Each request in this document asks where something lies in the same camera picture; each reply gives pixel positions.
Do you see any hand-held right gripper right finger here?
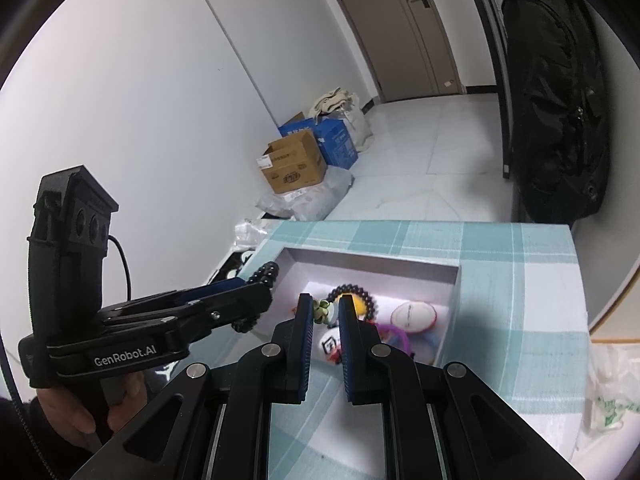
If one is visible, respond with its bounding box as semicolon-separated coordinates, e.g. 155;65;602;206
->
338;295;571;480

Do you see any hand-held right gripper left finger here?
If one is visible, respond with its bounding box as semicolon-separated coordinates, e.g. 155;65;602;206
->
70;292;315;480

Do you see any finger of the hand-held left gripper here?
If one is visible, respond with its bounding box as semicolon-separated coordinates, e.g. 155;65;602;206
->
170;282;274;357
97;278;247;327

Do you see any red white figure charm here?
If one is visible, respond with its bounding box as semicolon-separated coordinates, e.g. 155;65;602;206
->
316;329;344;362

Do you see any green figure charm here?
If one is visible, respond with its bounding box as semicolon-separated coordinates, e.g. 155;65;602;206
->
313;298;335;327

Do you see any purple charm bracelet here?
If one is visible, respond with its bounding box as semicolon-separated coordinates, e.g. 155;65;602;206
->
374;321;444;362

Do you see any white round pendant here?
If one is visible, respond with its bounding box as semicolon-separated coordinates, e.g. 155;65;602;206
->
389;301;439;334

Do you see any grey cardboard box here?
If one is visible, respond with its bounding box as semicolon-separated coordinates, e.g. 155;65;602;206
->
250;245;462;368

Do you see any person's left forearm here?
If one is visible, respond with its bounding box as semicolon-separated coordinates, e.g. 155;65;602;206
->
0;395;93;480

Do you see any person's left hand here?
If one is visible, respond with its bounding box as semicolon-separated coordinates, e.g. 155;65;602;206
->
37;372;148;448

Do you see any crumpled clear plastic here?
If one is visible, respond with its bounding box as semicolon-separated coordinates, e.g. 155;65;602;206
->
231;217;272;252

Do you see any clear plastic wrap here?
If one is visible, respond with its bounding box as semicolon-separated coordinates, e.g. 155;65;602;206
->
255;167;354;222

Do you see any brown cardboard carton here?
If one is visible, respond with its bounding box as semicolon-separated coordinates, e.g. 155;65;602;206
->
256;129;329;195

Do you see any teal checked tablecloth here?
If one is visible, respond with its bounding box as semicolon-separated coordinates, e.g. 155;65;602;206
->
190;219;593;480

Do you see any flat blue carton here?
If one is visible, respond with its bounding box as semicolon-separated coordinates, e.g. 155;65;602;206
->
278;117;321;139

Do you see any blue printed carton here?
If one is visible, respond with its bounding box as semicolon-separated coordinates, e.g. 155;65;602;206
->
315;118;360;170

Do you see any white green-print plastic bag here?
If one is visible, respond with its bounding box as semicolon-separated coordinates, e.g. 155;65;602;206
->
581;339;640;434

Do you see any white wood-edged panel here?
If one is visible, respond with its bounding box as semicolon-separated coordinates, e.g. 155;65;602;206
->
587;240;640;347

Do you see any grey-brown door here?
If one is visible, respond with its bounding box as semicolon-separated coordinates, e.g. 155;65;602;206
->
319;0;469;104

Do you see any black coat rack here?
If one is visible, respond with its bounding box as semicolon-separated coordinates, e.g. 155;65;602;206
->
462;0;514;181

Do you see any black backpack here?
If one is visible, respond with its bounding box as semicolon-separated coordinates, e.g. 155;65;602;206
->
501;0;612;224

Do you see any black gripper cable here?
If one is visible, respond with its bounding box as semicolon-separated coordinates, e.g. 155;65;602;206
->
107;234;133;303

